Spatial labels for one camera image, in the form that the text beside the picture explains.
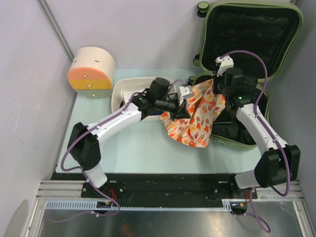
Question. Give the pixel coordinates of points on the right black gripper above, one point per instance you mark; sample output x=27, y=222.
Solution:
x=216, y=79

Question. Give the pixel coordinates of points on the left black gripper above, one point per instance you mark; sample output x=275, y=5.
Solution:
x=179, y=112

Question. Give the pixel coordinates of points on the white orange patterned cloth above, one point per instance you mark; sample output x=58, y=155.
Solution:
x=204, y=108

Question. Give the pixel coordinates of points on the white rectangular plastic basin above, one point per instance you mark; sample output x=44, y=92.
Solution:
x=128, y=86

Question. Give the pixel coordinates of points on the plain white garment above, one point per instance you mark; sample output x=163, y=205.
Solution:
x=126, y=95

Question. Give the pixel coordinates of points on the green hard-shell suitcase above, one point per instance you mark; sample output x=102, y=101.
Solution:
x=258, y=35

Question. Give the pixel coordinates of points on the cream drawer box orange fronts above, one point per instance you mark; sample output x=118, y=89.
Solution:
x=92, y=72

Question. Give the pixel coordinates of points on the navy blue garment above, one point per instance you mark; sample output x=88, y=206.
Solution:
x=157, y=113

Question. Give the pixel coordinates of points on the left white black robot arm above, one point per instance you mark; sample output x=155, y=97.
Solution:
x=85, y=140

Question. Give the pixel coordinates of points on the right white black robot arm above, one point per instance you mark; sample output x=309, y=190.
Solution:
x=279, y=161

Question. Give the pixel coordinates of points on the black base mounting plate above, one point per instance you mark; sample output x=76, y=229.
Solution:
x=169, y=190

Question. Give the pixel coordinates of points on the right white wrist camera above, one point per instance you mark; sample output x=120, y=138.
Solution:
x=223, y=63

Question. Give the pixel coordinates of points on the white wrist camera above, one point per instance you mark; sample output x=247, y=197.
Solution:
x=223, y=63
x=184, y=93

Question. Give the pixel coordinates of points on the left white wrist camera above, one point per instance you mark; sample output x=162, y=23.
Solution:
x=184, y=93

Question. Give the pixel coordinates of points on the aluminium frame rail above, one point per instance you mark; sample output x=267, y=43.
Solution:
x=72, y=190

